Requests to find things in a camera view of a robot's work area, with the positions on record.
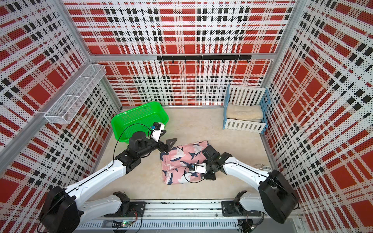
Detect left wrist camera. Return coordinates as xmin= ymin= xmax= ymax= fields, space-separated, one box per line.
xmin=151 ymin=122 xmax=165 ymax=142

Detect beige folded towel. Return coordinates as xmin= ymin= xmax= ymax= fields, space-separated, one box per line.
xmin=226 ymin=103 xmax=264 ymax=121

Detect pink shark print shorts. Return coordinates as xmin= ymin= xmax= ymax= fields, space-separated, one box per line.
xmin=160 ymin=140 xmax=209 ymax=185

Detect aluminium front rail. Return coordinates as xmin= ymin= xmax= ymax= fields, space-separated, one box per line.
xmin=78 ymin=195 xmax=270 ymax=224

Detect black wall hook rail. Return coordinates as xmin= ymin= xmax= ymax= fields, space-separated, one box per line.
xmin=157 ymin=55 xmax=252 ymax=62

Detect blue white slatted crate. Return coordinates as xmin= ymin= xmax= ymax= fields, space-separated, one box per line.
xmin=222 ymin=85 xmax=271 ymax=134

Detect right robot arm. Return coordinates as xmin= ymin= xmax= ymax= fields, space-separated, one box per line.
xmin=202 ymin=145 xmax=299 ymax=223

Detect green circuit board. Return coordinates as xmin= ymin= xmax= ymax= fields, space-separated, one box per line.
xmin=112 ymin=220 xmax=133 ymax=228

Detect white wire mesh shelf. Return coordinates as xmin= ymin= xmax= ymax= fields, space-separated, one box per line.
xmin=44 ymin=64 xmax=106 ymax=124

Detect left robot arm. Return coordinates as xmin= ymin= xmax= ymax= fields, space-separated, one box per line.
xmin=38 ymin=130 xmax=177 ymax=233

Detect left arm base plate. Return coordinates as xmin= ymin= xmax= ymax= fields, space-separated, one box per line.
xmin=105 ymin=201 xmax=146 ymax=217

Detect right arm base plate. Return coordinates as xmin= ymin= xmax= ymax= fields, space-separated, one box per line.
xmin=221 ymin=201 xmax=262 ymax=217

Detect green plastic basket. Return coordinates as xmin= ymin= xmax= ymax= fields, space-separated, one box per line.
xmin=111 ymin=102 xmax=169 ymax=143

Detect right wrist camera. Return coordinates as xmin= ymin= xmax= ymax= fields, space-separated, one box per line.
xmin=189 ymin=163 xmax=207 ymax=174

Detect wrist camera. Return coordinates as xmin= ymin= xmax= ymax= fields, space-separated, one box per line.
xmin=189 ymin=163 xmax=207 ymax=174
xmin=151 ymin=122 xmax=165 ymax=142

